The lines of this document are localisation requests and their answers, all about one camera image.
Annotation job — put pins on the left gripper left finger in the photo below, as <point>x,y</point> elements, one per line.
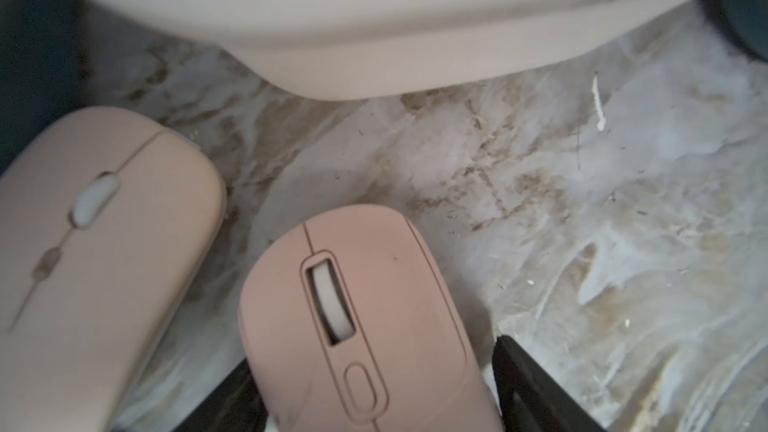
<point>234,405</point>

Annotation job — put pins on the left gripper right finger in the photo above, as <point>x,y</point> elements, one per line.
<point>529,398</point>

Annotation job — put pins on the pink mouse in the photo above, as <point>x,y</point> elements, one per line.
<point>348,325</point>
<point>106,217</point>

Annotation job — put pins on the left teal storage box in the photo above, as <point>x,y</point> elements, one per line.
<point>40,76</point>

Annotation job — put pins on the teal storage box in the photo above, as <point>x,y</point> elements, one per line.
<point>743,23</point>
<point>40,76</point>

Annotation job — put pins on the white storage box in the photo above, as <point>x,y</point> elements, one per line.
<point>353,49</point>

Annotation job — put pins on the right teal storage box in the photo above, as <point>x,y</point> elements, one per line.
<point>743,23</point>

